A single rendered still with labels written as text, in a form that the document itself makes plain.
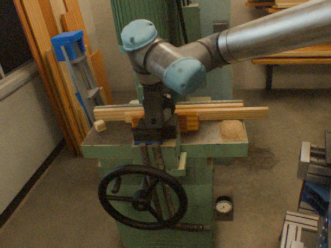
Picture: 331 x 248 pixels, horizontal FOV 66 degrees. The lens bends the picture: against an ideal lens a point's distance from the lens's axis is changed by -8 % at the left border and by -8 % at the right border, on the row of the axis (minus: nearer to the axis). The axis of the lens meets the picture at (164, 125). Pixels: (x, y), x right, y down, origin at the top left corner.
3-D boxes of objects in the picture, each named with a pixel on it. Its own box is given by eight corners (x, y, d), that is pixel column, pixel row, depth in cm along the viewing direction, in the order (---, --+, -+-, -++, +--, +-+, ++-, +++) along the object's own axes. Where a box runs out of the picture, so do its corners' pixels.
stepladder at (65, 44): (106, 187, 212) (43, 40, 154) (115, 167, 233) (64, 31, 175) (124, 186, 208) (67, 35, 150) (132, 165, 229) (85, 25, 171)
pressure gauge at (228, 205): (215, 215, 101) (215, 201, 96) (215, 208, 104) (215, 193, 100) (231, 215, 100) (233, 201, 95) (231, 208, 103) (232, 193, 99)
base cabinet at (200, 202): (132, 274, 145) (100, 184, 108) (150, 200, 194) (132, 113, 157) (213, 279, 137) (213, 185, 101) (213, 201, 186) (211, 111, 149)
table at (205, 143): (74, 175, 95) (68, 161, 92) (100, 129, 120) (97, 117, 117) (252, 175, 84) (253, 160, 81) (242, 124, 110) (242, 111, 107)
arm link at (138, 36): (136, 49, 52) (111, 32, 56) (148, 82, 62) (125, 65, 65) (165, 26, 54) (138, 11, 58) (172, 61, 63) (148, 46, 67)
